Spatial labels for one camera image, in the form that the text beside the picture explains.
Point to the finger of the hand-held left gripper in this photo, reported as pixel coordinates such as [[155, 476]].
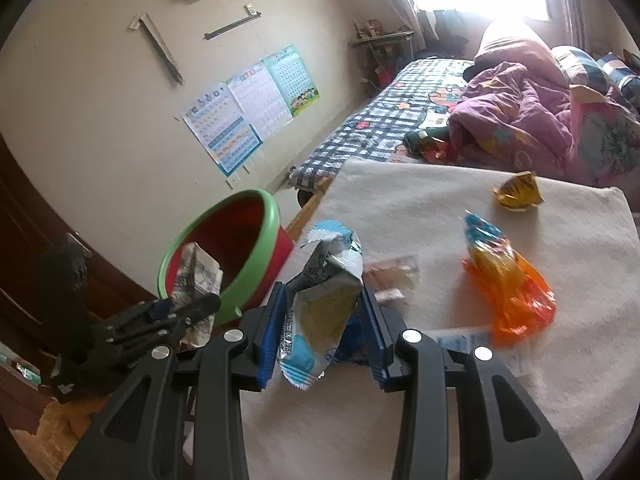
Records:
[[157, 309], [195, 312]]

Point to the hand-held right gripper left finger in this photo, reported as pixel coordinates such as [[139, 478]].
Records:
[[272, 340]]

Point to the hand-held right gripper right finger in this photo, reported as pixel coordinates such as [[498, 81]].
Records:
[[375, 345]]

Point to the white and blue snack wrapper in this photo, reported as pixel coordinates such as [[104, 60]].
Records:
[[320, 305]]

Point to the red basin with green rim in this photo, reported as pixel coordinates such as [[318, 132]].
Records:
[[250, 225]]

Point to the orange yellow snack wrapper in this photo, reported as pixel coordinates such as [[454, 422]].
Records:
[[515, 290]]

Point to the yellow black-print wrapper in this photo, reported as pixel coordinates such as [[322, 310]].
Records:
[[517, 190]]

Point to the brown wooden door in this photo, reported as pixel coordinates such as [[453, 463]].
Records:
[[30, 210]]

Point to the beige plush toy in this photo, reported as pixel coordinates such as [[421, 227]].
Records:
[[55, 435]]

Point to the black round object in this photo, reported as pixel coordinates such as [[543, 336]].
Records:
[[303, 197]]

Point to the white towel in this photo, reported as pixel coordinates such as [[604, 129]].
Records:
[[425, 200]]

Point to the red gold foil wrapper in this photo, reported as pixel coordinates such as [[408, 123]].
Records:
[[440, 152]]

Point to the plaid cartoon bed sheet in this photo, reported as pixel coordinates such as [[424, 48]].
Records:
[[380, 110]]

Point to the purple star quilt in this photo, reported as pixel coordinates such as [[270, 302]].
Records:
[[515, 120]]

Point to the red container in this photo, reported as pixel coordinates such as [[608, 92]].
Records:
[[385, 77]]

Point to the black cloth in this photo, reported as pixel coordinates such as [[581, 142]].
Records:
[[471, 72]]

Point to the small grey desk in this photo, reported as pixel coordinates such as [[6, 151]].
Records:
[[382, 37]]

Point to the floral quilt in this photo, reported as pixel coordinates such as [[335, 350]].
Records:
[[610, 140]]

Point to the dark hanging clothes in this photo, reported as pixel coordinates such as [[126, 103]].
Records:
[[442, 30]]

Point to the rolled pink quilt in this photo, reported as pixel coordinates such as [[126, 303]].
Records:
[[520, 50]]

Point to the blue plaid pillow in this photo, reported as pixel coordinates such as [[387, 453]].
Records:
[[622, 77], [577, 67]]

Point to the wooden bed frame leg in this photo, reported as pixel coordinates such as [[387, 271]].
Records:
[[305, 215]]

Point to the blue-framed wall poster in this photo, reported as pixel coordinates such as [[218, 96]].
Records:
[[220, 132]]

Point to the white pink wall poster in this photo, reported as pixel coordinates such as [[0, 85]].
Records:
[[260, 97]]

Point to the green-framed wall poster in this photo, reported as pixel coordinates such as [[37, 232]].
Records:
[[292, 80]]

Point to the dark wall-hung stick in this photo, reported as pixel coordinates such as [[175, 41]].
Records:
[[160, 47]]

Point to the black wall rail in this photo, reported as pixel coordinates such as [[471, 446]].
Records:
[[230, 25]]

